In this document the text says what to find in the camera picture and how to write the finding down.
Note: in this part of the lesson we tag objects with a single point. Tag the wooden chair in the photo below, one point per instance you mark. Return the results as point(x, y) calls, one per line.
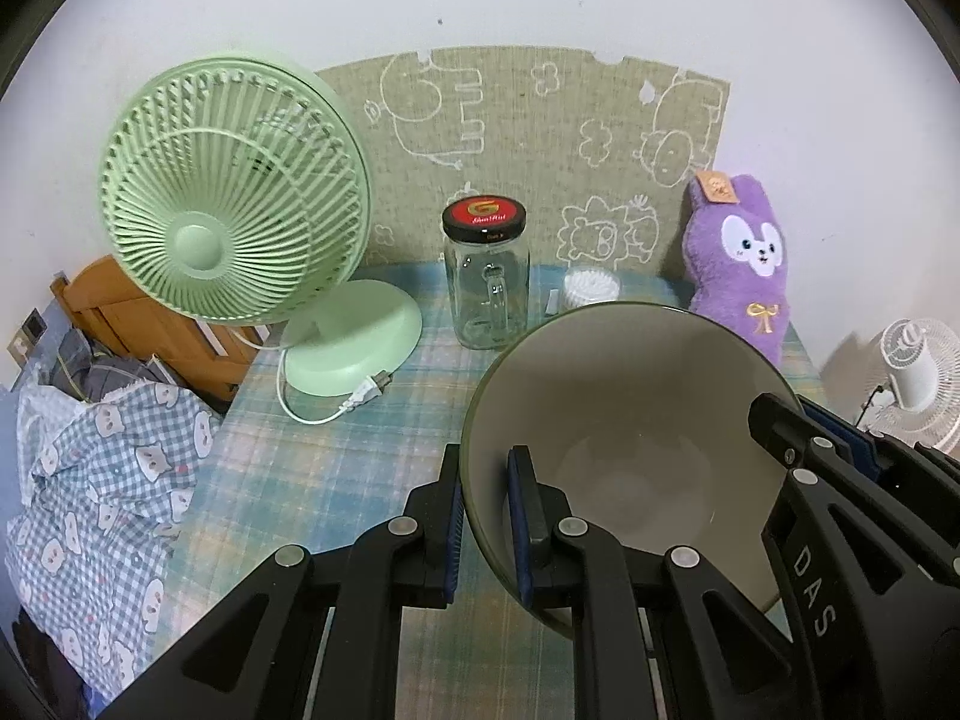
point(110, 308)

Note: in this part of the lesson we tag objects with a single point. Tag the glass jar black lid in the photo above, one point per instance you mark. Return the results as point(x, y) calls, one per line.
point(488, 266)

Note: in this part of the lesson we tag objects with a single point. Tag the checkered bear pattern blanket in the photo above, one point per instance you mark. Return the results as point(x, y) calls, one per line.
point(105, 487)

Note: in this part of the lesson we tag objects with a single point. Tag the leaf pattern ceramic bowl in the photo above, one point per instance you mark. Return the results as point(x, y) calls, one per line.
point(639, 413)

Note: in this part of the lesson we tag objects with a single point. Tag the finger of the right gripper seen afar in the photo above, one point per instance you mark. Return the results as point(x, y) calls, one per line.
point(781, 430)

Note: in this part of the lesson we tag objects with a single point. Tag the white standing fan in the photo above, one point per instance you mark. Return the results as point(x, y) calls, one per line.
point(912, 384)

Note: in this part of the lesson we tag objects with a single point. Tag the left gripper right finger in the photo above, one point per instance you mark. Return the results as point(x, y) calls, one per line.
point(564, 562)

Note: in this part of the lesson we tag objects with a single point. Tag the green desk fan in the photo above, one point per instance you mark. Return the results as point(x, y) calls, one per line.
point(235, 191)

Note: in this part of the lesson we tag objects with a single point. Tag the purple plush bunny toy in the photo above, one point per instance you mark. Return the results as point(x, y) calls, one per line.
point(735, 256)

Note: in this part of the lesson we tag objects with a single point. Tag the cotton swab container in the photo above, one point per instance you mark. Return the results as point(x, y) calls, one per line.
point(587, 285)

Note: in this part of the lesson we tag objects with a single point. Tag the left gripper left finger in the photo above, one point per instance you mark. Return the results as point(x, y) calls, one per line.
point(409, 561)

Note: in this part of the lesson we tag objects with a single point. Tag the green animal pattern mat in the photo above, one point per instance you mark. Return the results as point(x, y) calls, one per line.
point(598, 153)

